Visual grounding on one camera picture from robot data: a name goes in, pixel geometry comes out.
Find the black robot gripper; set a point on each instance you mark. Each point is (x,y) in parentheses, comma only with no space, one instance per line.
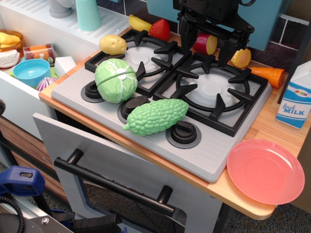
(205,15)

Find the yellow toy potato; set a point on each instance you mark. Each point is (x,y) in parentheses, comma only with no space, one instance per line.
(113,45)

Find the pink plastic plate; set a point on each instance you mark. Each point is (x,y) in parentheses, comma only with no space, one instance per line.
(266,171)

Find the red yellow toy fruit half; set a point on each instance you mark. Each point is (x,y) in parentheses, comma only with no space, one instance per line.
(205,44)

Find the yellow toy corn piece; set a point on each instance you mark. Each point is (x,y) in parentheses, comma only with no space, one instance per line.
(241,58)

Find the red toy strawberry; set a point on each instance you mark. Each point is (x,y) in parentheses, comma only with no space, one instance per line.
(160,30)

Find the black left burner grate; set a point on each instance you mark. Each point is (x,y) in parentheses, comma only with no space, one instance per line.
(153,60)

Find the black burner grate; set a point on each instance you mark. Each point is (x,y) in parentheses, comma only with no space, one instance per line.
(153,60)
(218,97)

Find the black right burner grate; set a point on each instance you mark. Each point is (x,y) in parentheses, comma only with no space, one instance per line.
(218,97)

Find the orange toy carrot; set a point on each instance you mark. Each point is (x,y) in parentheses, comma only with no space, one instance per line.
(274,76)

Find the yellow toy banana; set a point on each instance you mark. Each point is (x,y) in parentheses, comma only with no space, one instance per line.
(139,24)

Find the grey toy stove top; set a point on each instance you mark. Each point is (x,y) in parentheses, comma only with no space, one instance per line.
(207,160)

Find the green toy bitter gourd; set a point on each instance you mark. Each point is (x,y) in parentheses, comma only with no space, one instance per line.
(155,116)

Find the black right stove knob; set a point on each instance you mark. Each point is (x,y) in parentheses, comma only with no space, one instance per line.
(183,135)

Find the black stove knob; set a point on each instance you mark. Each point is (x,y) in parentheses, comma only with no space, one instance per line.
(126,108)
(90,93)
(183,135)

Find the green toy cabbage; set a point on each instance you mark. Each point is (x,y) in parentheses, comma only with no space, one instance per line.
(116,80)

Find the blue white milk carton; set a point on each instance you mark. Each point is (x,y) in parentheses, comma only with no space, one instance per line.
(296,102)

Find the black middle stove knob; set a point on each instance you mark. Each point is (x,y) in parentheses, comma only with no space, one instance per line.
(126,108)

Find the teal plastic cup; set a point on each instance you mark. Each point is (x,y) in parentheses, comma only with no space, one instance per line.
(87,15)

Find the black left stove knob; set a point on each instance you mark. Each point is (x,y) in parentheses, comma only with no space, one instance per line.
(90,93)

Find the white toy block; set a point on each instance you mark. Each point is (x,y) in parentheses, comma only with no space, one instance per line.
(63,65)

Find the grey toy faucet base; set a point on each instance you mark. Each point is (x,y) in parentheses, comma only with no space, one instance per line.
(61,8)

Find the orange brown toy can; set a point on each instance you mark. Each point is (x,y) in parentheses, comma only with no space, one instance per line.
(44,52)

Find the purple toy onion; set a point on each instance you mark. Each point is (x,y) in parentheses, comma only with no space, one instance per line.
(45,82)

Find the grey oven door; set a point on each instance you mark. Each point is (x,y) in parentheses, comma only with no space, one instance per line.
(195,211)

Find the blue plastic bowl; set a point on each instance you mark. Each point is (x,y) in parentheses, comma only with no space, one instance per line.
(31,72)

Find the orange bowl with yellow food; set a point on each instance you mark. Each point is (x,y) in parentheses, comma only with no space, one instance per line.
(10,40)

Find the white toy sink unit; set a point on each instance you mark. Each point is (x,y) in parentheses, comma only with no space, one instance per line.
(32,19)

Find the white toy bread piece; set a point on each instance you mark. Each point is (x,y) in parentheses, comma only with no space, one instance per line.
(9,58)

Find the blue clamp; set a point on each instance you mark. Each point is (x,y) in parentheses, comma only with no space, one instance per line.
(21,181)

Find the black oven door handle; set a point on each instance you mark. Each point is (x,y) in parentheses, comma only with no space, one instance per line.
(160,204)

